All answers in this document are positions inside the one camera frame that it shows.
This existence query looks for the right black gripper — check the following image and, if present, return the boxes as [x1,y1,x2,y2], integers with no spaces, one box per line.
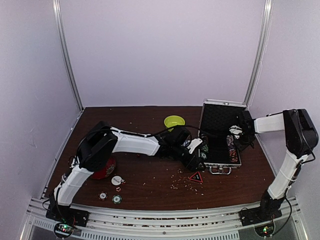
[232,131,255,151]

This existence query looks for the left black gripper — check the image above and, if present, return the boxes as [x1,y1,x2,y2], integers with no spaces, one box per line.
[171,144,207,173]

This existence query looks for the black red triangle card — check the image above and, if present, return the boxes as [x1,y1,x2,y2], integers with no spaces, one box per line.
[188,171,203,184]

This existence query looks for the aluminium poker chip case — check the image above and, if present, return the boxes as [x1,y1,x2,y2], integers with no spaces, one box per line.
[198,99,247,175]

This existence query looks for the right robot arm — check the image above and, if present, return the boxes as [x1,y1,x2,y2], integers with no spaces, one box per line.
[229,108,319,221]

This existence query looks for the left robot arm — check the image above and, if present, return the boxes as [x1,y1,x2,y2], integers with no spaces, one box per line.
[48,121,205,222]

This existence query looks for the green chip stack in case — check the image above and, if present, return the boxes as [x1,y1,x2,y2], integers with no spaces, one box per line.
[199,135,209,160]

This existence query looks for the mixed chip stack in case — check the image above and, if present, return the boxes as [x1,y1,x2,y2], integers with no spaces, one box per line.
[226,135,240,164]

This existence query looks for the green plastic bowl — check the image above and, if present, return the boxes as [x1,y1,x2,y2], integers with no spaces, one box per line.
[164,115,186,132]

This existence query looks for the white dealer button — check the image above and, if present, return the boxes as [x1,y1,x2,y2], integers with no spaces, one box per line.
[111,175,123,186]

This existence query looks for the red patterned bowl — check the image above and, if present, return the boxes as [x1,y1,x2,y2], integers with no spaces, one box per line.
[91,156,116,180]

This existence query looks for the green poker chip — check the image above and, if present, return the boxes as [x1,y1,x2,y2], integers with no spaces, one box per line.
[112,194,122,204]

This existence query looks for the white red poker chip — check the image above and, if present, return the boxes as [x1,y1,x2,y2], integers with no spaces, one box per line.
[98,192,108,201]

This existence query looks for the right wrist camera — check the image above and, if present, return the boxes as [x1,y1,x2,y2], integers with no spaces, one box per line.
[229,125,243,139]

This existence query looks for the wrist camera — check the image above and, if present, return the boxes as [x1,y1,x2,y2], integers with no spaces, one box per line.
[229,125,243,139]
[186,138,203,154]

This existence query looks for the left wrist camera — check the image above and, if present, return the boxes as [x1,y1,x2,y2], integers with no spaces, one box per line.
[186,138,203,154]

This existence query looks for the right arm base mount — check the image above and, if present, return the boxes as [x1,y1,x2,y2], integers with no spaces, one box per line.
[239,207,282,227]

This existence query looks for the aluminium front rail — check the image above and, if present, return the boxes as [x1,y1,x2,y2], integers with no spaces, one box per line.
[18,197,311,240]

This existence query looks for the right aluminium frame post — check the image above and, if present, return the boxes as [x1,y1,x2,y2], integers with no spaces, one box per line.
[243,0,274,108]

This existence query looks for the aluminium frame post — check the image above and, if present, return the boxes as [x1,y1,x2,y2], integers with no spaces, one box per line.
[243,0,274,108]
[52,0,84,112]

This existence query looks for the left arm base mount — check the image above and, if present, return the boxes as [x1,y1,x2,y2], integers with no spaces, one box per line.
[45,208,89,227]

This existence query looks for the left aluminium frame post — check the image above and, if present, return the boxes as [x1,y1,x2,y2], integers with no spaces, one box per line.
[52,0,84,112]

